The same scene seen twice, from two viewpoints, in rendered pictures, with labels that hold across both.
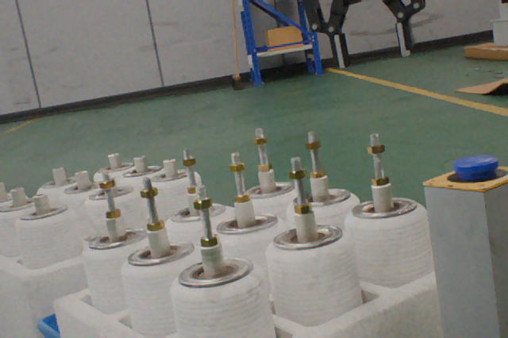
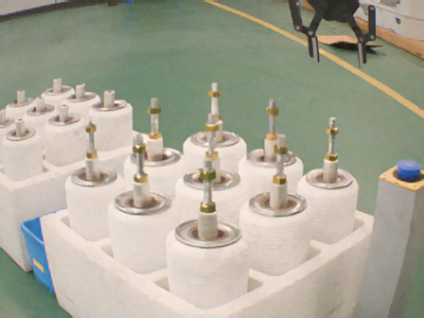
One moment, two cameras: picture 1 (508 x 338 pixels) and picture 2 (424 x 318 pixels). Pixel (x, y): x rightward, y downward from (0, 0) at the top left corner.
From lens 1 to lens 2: 21 cm
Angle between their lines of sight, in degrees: 14
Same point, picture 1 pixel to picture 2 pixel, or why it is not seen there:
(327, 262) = (296, 228)
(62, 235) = (32, 155)
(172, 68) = not seen: outside the picture
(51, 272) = (26, 186)
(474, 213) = (407, 204)
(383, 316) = (325, 267)
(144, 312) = (130, 251)
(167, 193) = (106, 122)
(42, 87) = not seen: outside the picture
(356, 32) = not seen: outside the picture
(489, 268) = (405, 240)
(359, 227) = (313, 195)
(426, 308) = (348, 258)
